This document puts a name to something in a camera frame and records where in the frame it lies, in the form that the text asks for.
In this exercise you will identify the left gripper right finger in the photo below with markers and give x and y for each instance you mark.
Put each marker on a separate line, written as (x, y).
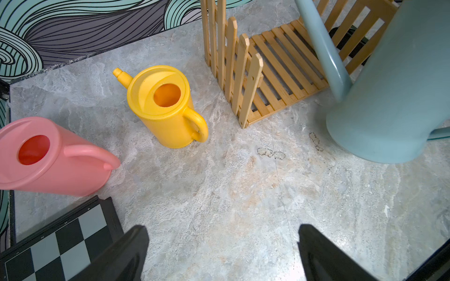
(322, 260)

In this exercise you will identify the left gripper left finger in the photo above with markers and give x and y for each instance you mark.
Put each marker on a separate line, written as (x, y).
(122, 261)

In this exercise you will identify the pink watering can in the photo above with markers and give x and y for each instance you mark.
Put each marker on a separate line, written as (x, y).
(40, 156)

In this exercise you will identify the yellow watering can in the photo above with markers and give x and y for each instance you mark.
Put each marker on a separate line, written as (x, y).
(160, 96)

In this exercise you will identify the light blue watering can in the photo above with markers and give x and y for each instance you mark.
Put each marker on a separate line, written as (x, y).
(394, 95)

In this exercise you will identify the wooden slatted shelf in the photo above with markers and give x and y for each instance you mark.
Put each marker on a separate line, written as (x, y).
(265, 73)

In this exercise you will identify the black white chessboard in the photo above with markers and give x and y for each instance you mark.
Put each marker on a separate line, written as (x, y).
(62, 249)

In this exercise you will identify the black stapler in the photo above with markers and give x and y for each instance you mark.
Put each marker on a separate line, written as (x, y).
(346, 38)

